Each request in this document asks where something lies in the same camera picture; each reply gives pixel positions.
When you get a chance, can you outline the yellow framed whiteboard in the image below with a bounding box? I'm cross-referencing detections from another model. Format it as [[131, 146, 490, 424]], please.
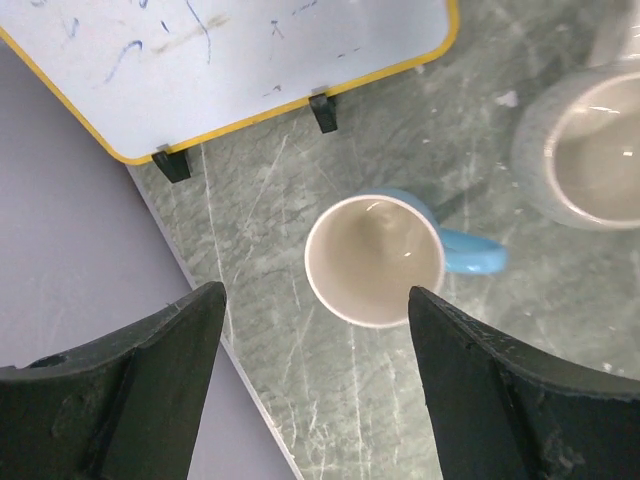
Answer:
[[1, 1, 460, 181]]

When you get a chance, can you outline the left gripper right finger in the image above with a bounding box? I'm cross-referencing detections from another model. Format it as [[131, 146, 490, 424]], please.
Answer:
[[408, 286, 639, 479]]

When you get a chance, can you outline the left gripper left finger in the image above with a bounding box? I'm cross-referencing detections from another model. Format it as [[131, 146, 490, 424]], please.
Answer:
[[1, 282, 227, 479]]

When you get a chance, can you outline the blue mug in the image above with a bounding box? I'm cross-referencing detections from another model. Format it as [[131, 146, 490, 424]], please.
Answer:
[[304, 188, 508, 329]]

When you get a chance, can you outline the white speckled mug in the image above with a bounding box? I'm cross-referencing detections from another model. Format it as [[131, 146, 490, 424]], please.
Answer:
[[510, 1, 639, 230]]

